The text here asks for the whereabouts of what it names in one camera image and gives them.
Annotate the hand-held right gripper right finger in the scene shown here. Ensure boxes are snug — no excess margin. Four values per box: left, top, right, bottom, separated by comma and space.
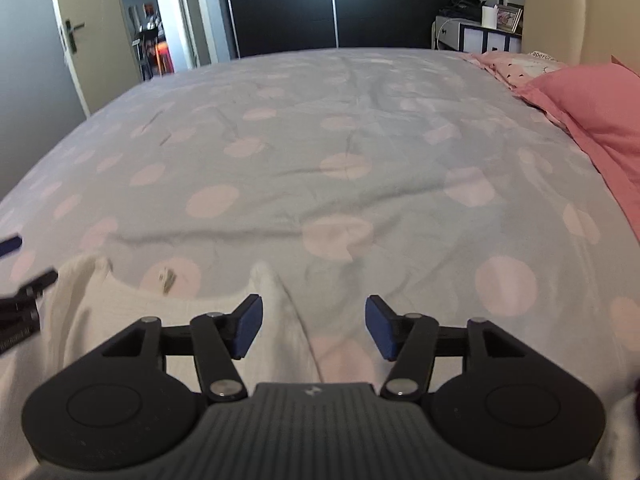
365, 295, 526, 402

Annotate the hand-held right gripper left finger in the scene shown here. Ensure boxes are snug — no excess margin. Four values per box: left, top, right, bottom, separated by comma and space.
102, 294, 264, 403

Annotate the white textured garment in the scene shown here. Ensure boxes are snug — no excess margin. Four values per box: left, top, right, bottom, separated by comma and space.
0, 254, 323, 480

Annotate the polka dot bed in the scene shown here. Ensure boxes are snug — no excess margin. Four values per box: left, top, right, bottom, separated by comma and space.
0, 46, 640, 480

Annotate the cream door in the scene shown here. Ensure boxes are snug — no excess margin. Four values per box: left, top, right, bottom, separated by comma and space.
47, 0, 143, 118

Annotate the dark chair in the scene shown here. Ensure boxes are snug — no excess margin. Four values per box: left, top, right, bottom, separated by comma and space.
132, 30, 161, 81

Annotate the patterned pink pillow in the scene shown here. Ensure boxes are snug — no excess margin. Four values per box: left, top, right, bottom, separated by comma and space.
462, 50, 568, 91

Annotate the white nightstand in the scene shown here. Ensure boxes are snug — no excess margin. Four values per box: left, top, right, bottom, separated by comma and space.
432, 15, 523, 53

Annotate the black sliding wardrobe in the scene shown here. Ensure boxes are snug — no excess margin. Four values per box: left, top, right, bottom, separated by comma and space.
220, 0, 463, 58

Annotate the cream padded headboard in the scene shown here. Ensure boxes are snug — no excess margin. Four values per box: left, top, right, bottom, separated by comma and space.
520, 0, 640, 68

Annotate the dark door handle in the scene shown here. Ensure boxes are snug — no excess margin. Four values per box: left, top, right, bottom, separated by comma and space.
59, 19, 85, 53

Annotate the photo frame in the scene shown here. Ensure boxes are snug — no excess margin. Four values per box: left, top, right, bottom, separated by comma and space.
495, 4, 523, 33

